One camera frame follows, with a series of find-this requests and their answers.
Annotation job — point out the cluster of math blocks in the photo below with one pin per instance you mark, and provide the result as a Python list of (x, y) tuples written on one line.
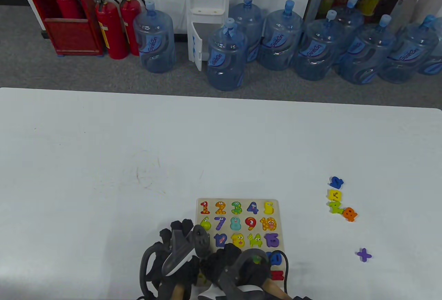
[(335, 182)]

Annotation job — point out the red fire extinguisher cabinet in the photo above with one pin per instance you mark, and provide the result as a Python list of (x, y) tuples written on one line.
[(69, 35)]

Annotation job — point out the person's left forearm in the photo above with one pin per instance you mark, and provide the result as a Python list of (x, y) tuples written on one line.
[(178, 293)]

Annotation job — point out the person's right hand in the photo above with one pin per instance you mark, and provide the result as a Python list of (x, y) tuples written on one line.
[(221, 262)]

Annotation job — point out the wooden math block puzzle board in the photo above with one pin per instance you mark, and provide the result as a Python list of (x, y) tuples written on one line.
[(243, 231)]

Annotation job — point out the person's left hand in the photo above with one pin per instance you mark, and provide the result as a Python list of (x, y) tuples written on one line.
[(179, 227)]

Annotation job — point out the large blue number math block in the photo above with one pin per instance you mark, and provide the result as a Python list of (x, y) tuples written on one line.
[(276, 260)]

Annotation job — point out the green number math block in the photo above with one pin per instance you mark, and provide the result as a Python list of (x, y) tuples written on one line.
[(335, 207)]

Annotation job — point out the purple cross math block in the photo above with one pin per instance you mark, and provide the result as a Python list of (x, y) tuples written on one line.
[(364, 255)]

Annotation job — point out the row of blue water jugs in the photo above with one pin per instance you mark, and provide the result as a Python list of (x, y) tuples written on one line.
[(226, 58)]

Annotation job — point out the dark grey tracking controller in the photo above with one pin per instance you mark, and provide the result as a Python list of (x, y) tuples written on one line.
[(201, 241), (226, 281)]

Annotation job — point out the red fire extinguisher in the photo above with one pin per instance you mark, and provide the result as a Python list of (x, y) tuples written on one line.
[(112, 34), (129, 16)]

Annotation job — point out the red extinguisher inside cabinet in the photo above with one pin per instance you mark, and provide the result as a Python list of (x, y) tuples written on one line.
[(69, 6)]

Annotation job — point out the orange number math block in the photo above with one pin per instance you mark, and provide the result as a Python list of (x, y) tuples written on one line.
[(349, 214)]

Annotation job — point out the person's right forearm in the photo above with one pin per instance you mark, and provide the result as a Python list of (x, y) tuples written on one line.
[(274, 289)]

